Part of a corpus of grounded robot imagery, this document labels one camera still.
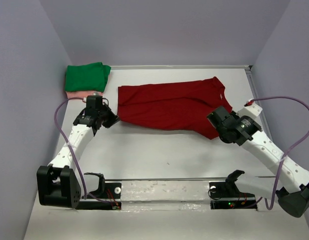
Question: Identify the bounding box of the folded pink t shirt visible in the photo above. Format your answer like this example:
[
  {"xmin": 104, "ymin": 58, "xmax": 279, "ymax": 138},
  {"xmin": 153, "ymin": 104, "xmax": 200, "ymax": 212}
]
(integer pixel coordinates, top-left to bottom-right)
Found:
[{"xmin": 65, "ymin": 90, "xmax": 103, "ymax": 99}]

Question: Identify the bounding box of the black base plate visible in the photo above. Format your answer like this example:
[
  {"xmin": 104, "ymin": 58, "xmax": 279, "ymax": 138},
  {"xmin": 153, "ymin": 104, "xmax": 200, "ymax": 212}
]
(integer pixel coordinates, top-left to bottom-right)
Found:
[
  {"xmin": 207, "ymin": 170, "xmax": 258, "ymax": 210},
  {"xmin": 75, "ymin": 172, "xmax": 122, "ymax": 211}
]

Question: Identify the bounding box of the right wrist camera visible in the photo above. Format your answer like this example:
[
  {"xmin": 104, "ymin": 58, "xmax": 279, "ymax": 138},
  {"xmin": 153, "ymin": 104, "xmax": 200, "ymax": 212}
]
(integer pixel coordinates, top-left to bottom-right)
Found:
[{"xmin": 237, "ymin": 99, "xmax": 263, "ymax": 120}]

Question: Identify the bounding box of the folded green t shirt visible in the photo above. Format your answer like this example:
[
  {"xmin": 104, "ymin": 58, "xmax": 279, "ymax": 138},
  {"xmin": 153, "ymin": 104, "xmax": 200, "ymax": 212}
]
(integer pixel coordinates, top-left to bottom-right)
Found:
[{"xmin": 64, "ymin": 62, "xmax": 112, "ymax": 92}]

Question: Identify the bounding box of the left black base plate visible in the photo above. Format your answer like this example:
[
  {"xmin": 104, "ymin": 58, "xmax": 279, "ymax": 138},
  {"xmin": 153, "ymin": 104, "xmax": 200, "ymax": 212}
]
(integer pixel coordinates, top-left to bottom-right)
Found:
[{"xmin": 75, "ymin": 172, "xmax": 122, "ymax": 211}]

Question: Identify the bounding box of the red t shirt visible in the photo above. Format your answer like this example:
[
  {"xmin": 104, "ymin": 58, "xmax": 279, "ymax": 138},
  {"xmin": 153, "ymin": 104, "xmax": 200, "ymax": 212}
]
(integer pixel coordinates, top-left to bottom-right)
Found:
[{"xmin": 117, "ymin": 77, "xmax": 233, "ymax": 140}]

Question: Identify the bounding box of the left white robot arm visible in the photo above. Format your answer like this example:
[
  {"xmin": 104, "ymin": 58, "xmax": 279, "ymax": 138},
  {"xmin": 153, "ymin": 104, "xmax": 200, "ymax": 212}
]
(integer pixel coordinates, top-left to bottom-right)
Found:
[{"xmin": 36, "ymin": 95, "xmax": 120, "ymax": 210}]

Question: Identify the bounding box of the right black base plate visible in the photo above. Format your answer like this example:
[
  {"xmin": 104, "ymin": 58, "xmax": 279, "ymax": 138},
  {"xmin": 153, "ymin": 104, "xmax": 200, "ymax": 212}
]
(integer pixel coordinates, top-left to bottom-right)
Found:
[{"xmin": 207, "ymin": 170, "xmax": 258, "ymax": 210}]

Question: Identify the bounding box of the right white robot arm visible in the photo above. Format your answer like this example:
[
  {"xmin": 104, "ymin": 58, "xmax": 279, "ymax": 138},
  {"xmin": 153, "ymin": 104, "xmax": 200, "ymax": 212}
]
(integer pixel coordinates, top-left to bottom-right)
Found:
[{"xmin": 207, "ymin": 103, "xmax": 309, "ymax": 218}]

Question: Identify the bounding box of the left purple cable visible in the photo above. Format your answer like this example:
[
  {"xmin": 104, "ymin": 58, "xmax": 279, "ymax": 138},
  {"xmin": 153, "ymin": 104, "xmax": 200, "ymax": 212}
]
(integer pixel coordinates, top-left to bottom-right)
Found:
[{"xmin": 54, "ymin": 97, "xmax": 120, "ymax": 208}]

